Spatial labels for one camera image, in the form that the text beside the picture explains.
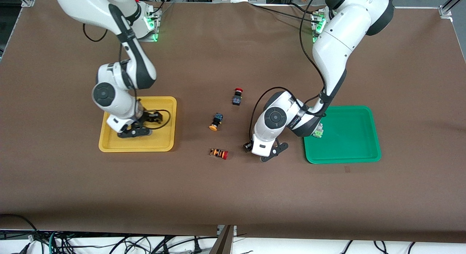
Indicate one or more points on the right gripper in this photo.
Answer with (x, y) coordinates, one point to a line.
(146, 117)

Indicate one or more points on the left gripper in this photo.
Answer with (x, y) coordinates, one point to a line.
(248, 146)

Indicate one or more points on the yellow push button black body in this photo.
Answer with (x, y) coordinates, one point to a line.
(217, 120)

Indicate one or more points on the green square button grey body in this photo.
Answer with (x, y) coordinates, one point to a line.
(319, 133)

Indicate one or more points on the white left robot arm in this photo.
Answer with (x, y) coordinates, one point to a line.
(338, 39)

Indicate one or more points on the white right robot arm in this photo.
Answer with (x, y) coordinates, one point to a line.
(91, 6)

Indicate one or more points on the yellow plastic tray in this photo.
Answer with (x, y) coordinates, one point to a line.
(160, 141)

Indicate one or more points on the red button orange striped body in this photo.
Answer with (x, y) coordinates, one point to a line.
(218, 153)

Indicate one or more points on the red mushroom button black body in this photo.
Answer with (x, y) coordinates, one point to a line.
(237, 99)

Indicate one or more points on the brown table cover mat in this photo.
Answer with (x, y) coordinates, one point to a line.
(233, 195)

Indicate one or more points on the green plastic tray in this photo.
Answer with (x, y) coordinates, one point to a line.
(349, 137)

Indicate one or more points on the black power plug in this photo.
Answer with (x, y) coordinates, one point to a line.
(197, 249)

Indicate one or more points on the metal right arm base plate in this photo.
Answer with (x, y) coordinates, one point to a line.
(154, 37)

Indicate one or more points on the aluminium frame bar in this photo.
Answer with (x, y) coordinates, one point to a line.
(225, 243)

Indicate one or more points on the metal table corner bracket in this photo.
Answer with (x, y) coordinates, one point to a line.
(447, 12)
(28, 2)

